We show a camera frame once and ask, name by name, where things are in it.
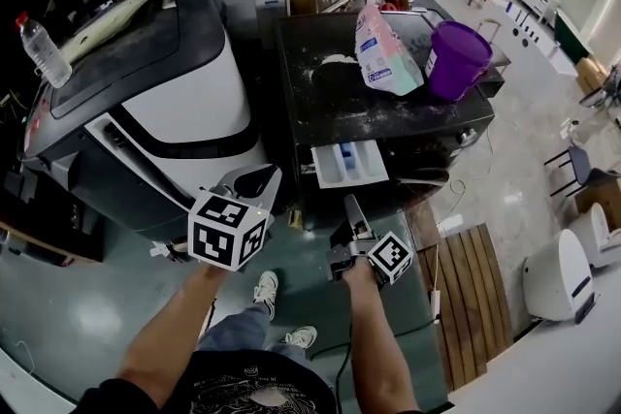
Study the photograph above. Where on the wooden slat platform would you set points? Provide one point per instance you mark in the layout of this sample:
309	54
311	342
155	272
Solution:
466	305

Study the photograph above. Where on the black white top-load washing machine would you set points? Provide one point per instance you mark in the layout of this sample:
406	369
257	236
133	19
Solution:
184	102

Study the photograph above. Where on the brown carton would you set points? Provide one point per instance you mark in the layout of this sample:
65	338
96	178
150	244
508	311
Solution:
601	203

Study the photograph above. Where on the dark grey chair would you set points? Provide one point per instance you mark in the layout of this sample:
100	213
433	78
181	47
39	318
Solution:
582	165

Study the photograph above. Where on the plain cardboard box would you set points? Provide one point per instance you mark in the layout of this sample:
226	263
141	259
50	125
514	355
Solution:
592	75

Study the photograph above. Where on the person's right shoe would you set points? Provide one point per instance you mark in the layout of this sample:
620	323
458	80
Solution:
302	337

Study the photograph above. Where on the black front-load washing machine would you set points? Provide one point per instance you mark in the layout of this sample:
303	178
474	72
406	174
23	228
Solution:
349	111

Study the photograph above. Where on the cream plastic housing part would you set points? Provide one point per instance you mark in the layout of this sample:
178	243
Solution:
111	17

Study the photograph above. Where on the dark low cabinet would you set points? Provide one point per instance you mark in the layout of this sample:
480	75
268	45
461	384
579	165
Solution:
53	232

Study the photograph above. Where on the purple bucket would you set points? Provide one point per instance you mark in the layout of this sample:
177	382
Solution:
456	63

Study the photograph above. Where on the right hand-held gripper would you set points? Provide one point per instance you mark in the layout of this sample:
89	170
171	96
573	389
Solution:
388	257

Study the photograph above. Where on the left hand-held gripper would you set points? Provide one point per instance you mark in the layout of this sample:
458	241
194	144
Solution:
218	235

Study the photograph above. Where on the green bathtub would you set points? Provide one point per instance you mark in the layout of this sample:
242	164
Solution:
570	36

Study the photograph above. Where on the person's right forearm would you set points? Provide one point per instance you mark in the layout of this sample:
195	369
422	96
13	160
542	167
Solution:
376	344

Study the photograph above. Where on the person's black t-shirt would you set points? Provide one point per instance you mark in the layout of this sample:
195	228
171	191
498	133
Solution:
228	383

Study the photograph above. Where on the white bathtub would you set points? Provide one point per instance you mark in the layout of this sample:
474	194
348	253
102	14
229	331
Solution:
529	34

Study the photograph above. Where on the clear plastic bottle red cap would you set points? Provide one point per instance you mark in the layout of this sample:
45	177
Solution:
46	53

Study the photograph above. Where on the person's left shoe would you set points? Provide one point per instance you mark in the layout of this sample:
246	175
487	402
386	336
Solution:
266	293

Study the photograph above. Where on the pink detergent bag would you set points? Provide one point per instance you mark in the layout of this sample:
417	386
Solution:
385	58

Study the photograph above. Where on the person's shoe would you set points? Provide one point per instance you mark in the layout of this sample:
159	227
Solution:
302	337
266	293

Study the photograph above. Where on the white detergent drawer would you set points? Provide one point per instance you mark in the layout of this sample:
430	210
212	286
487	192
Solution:
335	167

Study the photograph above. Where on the person's left forearm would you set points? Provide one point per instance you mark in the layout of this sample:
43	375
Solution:
170	334

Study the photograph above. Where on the white toilet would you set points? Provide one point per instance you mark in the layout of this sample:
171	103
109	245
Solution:
599	232
553	276

